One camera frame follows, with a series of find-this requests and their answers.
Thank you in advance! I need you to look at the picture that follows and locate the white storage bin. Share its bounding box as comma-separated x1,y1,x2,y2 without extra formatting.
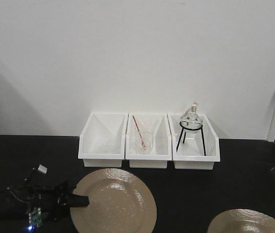
125,113,172,169
167,114,220,170
78,113,128,167

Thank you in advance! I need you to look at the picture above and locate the white storage bin middle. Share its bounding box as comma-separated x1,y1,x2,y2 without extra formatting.
125,113,172,169

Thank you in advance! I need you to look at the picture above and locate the beige round plate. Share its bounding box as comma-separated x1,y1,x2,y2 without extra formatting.
208,209,275,233
70,168,157,233

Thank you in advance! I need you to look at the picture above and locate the glass alcohol lamp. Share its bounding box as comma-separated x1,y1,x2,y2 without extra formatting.
180,102,203,133

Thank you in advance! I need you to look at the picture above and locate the white storage bin left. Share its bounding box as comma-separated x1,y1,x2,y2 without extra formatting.
78,113,128,167

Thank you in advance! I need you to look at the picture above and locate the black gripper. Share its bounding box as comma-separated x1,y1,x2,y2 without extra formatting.
0,181,90,220

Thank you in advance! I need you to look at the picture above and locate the black wire tripod stand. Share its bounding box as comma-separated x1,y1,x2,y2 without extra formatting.
176,121,206,156

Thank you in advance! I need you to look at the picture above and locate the clear glass beaker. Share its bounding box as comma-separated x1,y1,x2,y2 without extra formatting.
133,123,154,154

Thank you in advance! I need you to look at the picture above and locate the red white glass rod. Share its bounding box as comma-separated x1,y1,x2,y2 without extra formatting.
132,115,146,148

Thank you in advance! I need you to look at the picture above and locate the white storage bin right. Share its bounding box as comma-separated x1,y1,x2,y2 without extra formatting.
167,114,220,170

